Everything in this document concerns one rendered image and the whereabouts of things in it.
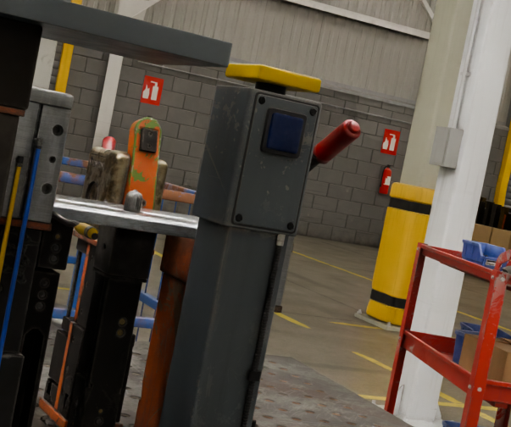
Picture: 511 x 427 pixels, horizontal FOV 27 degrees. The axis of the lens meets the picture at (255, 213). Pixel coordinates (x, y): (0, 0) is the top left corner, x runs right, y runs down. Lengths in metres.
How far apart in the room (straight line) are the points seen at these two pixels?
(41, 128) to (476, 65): 4.17
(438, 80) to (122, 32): 7.49
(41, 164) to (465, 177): 4.14
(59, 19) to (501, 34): 4.40
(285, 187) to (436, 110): 7.32
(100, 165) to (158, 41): 0.63
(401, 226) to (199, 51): 7.40
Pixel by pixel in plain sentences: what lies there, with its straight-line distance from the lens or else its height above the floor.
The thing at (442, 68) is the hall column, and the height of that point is 2.01.
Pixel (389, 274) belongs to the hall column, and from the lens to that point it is 8.20.
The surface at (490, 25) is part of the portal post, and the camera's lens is 5.03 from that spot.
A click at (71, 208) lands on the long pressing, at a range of 1.09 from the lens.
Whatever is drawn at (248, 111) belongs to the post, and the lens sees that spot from 0.85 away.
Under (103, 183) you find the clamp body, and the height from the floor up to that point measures 1.02.
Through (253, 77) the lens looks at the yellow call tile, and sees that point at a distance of 0.86.
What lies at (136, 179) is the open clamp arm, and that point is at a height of 1.03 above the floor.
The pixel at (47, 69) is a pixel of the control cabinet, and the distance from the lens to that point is 9.21.
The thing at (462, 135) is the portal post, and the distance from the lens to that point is 4.99.
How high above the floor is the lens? 1.09
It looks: 3 degrees down
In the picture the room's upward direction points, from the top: 11 degrees clockwise
